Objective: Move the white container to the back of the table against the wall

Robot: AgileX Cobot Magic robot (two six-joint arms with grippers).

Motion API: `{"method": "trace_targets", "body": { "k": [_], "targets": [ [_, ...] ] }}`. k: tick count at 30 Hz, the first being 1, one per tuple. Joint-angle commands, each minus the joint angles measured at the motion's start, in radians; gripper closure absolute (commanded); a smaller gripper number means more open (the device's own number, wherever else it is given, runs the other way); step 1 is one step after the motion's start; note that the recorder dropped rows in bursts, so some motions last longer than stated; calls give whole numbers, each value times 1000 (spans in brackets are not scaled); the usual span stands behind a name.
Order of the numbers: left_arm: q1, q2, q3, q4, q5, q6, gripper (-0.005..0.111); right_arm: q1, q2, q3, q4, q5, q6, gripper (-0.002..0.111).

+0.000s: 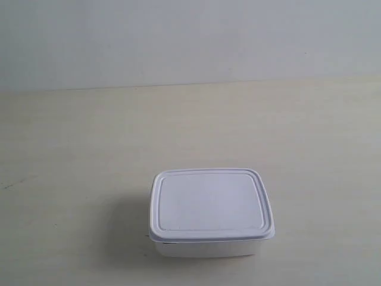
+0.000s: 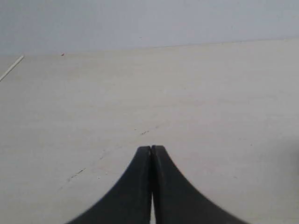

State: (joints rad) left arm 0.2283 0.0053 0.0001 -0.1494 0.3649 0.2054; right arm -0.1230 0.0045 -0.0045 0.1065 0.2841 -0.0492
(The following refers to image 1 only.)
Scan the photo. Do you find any white lidded plastic container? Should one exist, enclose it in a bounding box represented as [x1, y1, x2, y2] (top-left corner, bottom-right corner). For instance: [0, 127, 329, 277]
[149, 167, 275, 258]

